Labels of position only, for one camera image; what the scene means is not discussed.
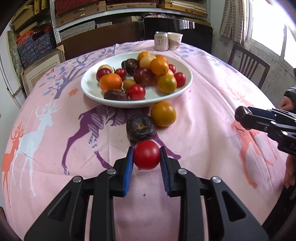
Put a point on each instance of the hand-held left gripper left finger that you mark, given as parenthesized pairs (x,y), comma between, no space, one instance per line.
(128,171)

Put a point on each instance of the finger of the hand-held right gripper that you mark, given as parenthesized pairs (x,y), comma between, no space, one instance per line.
(262,111)
(256,122)

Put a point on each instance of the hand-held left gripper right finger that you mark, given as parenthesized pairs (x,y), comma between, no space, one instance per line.
(166,173)

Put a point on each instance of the dark purple water chestnut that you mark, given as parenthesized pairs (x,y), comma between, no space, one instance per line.
(241,112)
(130,66)
(115,95)
(141,128)

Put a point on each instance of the red cherry tomato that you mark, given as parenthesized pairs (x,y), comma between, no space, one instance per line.
(172,68)
(146,154)
(180,79)
(137,92)
(121,73)

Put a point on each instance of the yellow orange tomato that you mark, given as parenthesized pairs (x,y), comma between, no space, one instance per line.
(167,84)
(163,114)

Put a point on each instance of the small olive yellow plum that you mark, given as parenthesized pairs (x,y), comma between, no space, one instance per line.
(128,83)

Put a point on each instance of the white oval plate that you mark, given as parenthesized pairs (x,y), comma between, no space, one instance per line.
(92,88)

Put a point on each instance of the mandarin orange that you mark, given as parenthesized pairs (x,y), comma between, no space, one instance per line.
(163,57)
(110,81)

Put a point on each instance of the dark red plum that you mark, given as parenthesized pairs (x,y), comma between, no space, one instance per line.
(143,76)
(103,74)

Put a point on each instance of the pale yellow apple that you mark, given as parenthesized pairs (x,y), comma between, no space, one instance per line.
(106,67)

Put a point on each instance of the orange cherry tomato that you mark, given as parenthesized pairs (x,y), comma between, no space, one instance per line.
(158,65)
(143,55)

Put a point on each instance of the large pale yellow plum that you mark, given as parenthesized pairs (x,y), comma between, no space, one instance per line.
(146,62)

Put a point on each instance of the person's right hand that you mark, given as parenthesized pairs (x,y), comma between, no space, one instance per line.
(291,171)

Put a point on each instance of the dark wooden slatted chair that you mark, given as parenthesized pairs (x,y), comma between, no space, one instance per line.
(249,64)

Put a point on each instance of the pink deer print tablecloth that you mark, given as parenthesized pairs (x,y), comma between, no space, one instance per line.
(57,162)

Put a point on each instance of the white framed window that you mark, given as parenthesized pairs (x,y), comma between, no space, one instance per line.
(270,30)

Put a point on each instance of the brick pattern curtain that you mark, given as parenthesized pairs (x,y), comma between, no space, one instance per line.
(232,20)

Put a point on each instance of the black glossy panel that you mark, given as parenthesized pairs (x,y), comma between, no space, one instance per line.
(196,32)

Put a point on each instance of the white paper cup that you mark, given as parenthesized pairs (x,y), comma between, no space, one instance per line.
(175,41)

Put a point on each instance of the white drink can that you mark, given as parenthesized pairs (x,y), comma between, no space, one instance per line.
(161,41)

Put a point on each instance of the brown wooden board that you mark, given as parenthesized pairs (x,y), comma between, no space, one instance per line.
(99,39)

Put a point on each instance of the wooden framed picture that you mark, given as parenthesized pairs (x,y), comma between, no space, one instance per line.
(39,69)

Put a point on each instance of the white leaning panel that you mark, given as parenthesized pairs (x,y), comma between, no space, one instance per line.
(9,78)

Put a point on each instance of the stack of blue patterned boxes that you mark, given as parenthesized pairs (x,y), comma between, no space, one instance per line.
(39,48)

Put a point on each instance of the white metal shelving rack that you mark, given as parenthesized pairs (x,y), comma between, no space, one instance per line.
(76,24)

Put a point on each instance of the stack of woven flat boxes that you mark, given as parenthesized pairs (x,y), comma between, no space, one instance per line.
(78,19)

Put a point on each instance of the grey stone slab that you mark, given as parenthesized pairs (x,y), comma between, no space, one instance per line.
(13,48)

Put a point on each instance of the orange patterned box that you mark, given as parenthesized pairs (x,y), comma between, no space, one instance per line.
(24,35)

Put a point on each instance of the red patterned box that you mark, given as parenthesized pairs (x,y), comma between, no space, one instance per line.
(78,4)

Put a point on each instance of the pile of tan straw boxes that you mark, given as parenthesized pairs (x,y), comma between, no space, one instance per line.
(25,16)

